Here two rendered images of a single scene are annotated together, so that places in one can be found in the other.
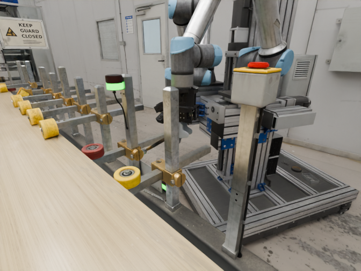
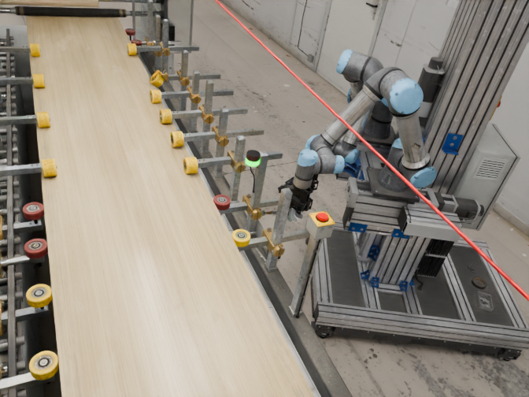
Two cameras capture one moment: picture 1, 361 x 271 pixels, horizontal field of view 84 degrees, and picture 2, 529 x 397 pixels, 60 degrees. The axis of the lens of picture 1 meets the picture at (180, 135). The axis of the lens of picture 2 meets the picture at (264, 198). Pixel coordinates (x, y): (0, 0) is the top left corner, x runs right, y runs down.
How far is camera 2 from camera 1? 1.33 m
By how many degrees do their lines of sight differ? 20
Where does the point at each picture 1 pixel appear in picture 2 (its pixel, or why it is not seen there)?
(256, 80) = (314, 226)
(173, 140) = (280, 224)
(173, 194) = (271, 260)
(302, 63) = (492, 162)
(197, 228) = (279, 291)
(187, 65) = (306, 175)
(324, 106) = not seen: outside the picture
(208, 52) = (328, 167)
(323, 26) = not seen: outside the picture
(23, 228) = (181, 250)
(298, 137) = not seen: outside the picture
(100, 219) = (219, 261)
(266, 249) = (371, 352)
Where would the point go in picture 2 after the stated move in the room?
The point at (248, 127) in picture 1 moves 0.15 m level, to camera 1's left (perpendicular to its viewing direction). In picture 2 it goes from (311, 245) to (273, 231)
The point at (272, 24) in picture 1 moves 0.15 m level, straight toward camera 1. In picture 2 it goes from (409, 146) to (390, 157)
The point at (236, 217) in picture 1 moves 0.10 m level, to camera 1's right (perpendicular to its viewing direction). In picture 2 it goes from (298, 291) to (322, 301)
